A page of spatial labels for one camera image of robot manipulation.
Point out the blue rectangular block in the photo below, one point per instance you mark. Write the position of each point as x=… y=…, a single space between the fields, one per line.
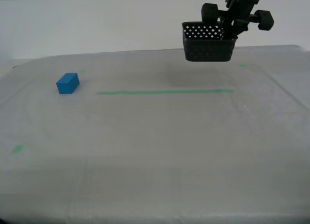
x=67 y=85

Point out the long green tape strip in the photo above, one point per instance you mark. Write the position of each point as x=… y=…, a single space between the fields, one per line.
x=164 y=92

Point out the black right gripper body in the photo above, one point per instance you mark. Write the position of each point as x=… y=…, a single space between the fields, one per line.
x=241 y=5

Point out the grey plastic table cover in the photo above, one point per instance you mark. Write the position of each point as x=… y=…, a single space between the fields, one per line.
x=155 y=141

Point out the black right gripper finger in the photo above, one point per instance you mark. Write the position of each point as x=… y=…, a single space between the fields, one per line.
x=265 y=19
x=210 y=13

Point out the black perforated plastic basket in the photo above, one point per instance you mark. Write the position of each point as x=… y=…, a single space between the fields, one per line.
x=208 y=51

